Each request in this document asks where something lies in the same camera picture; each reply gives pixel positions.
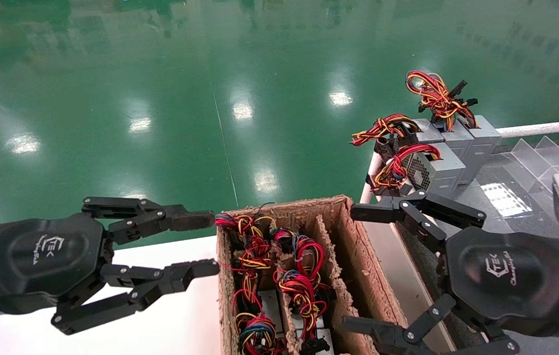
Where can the brown cardboard divider box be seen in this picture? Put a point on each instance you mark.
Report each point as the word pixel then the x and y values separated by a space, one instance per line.
pixel 341 256

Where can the long white frame pipe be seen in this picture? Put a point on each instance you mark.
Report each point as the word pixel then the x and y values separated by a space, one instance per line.
pixel 531 130

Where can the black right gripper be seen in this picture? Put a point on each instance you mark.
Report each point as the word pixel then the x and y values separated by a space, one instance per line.
pixel 506 276

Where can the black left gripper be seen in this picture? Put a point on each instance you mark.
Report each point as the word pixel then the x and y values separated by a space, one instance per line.
pixel 47 251

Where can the short white frame pipe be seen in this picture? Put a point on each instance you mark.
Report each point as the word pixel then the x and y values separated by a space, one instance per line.
pixel 372 177

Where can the clear acrylic divider rack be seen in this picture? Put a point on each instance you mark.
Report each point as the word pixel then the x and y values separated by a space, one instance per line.
pixel 545 158

